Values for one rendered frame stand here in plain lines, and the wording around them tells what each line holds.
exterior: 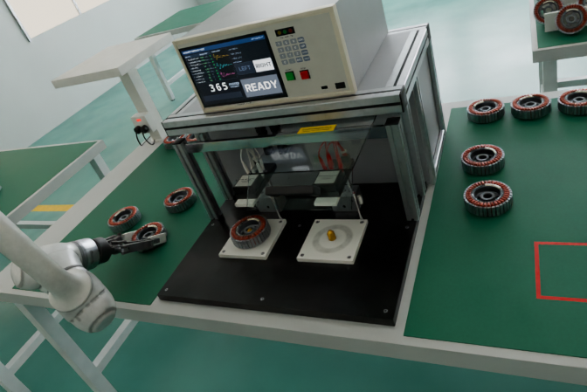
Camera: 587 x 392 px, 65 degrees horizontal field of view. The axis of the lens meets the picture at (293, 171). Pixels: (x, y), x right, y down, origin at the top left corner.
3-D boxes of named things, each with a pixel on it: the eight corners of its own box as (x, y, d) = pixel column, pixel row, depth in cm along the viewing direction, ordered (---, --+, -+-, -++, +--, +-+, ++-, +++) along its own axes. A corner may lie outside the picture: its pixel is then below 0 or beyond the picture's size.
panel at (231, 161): (430, 181, 128) (410, 83, 113) (231, 188, 158) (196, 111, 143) (430, 179, 129) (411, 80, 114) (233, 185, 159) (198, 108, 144)
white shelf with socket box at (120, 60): (172, 171, 189) (117, 67, 166) (108, 175, 206) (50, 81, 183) (213, 127, 214) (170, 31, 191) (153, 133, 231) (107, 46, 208)
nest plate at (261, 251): (266, 259, 122) (265, 256, 121) (219, 257, 129) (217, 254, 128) (286, 222, 133) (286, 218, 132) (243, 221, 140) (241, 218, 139)
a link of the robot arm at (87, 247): (85, 276, 125) (104, 270, 130) (81, 243, 124) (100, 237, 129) (65, 271, 130) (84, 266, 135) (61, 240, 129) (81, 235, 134)
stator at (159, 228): (152, 255, 143) (147, 245, 141) (128, 251, 149) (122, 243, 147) (174, 230, 151) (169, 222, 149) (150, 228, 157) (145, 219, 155)
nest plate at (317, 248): (354, 264, 111) (352, 260, 110) (297, 261, 117) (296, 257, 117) (368, 223, 121) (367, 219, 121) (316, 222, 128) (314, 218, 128)
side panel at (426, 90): (435, 184, 130) (416, 79, 113) (424, 185, 131) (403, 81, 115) (445, 133, 150) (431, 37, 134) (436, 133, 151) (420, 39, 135)
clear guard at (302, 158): (351, 210, 89) (344, 186, 86) (246, 210, 100) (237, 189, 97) (386, 124, 113) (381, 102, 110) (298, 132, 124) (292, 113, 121)
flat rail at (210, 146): (395, 137, 105) (392, 126, 104) (183, 154, 134) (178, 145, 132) (396, 134, 106) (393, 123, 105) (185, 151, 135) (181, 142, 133)
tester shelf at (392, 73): (403, 113, 102) (400, 93, 99) (168, 136, 133) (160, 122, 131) (431, 37, 134) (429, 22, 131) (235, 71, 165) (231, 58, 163)
